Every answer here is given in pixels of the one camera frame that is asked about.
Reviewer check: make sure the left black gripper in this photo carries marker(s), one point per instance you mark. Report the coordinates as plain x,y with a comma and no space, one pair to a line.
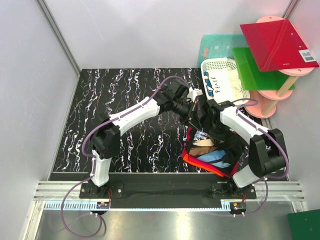
192,115

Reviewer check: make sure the black t shirt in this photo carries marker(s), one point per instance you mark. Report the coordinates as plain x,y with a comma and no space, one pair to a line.
215,145

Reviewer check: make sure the white plastic laundry basket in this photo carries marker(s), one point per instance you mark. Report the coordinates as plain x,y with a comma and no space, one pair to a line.
220,63

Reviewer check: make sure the orange t shirt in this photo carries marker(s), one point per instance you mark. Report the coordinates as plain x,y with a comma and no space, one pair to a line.
203,165

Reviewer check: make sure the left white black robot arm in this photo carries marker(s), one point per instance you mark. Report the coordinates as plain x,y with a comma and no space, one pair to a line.
102,144

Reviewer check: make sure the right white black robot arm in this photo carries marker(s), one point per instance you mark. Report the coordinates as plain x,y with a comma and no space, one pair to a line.
231,131

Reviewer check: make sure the green plastic sheet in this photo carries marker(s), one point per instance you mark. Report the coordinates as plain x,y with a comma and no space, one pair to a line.
251,77

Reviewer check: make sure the pink wooden shelf stand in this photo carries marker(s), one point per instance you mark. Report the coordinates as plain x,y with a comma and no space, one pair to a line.
268,99

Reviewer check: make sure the teal plastic board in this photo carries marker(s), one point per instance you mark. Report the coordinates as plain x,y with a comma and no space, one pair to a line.
219,46

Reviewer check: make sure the red plastic sheet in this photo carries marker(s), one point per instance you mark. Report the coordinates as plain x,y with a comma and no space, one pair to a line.
276,45

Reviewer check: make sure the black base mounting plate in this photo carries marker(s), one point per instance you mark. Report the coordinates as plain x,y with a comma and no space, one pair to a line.
164,191

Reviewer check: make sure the dark green board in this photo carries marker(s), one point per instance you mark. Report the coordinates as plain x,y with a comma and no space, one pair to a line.
305,225

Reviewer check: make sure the right corner aluminium post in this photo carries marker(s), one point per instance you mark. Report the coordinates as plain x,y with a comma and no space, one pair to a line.
292,5

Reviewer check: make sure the corner aluminium post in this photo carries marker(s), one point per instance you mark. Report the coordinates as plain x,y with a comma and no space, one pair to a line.
292,5
44,8

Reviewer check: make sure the aluminium frame rail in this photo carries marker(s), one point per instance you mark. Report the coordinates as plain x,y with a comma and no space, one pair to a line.
58,195

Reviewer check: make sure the left corner aluminium post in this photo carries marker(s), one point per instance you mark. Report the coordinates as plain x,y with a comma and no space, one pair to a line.
44,8

